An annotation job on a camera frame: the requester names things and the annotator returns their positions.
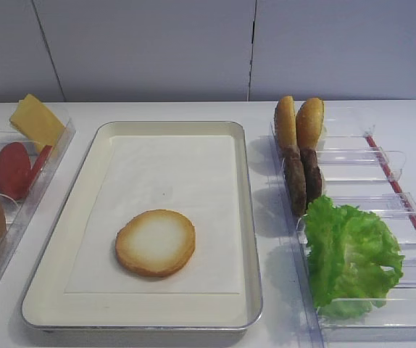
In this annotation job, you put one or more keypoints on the brown meat patty left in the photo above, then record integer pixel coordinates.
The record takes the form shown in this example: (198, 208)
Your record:
(295, 178)

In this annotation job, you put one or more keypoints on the brown meat patty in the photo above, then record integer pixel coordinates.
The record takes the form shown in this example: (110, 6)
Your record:
(312, 173)
(295, 178)

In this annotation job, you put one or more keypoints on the toasted bread slice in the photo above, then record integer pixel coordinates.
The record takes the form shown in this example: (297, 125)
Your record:
(156, 243)

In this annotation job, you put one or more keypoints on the brown meat patty right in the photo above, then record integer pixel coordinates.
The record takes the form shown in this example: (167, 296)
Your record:
(312, 173)

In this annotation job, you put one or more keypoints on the green lettuce leaf in rack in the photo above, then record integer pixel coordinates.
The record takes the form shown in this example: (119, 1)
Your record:
(354, 259)

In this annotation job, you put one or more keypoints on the thin red tomato slice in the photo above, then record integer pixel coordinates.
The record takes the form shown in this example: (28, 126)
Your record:
(39, 163)

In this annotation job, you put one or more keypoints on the yellow cheese slices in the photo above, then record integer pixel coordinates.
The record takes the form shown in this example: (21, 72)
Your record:
(37, 122)

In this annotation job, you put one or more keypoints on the white paper liner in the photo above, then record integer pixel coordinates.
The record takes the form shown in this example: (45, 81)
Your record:
(193, 175)

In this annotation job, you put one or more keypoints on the golden bun slice left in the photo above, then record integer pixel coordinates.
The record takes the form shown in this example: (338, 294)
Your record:
(285, 122)

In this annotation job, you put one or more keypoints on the golden bun slice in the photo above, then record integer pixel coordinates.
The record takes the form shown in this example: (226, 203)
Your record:
(309, 123)
(285, 122)

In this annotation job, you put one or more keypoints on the golden bun slice right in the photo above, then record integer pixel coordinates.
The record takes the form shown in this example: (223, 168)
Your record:
(309, 123)

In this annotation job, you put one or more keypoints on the clear right acrylic rack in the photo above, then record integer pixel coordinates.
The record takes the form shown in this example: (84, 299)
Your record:
(359, 173)

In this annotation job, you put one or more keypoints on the clear acrylic rack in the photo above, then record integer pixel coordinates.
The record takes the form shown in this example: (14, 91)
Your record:
(18, 213)
(359, 173)

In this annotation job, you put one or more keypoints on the cream metal tray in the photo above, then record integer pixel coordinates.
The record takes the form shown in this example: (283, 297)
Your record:
(48, 305)

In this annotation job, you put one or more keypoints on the clear left acrylic rack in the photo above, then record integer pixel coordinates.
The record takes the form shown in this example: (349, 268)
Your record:
(18, 213)

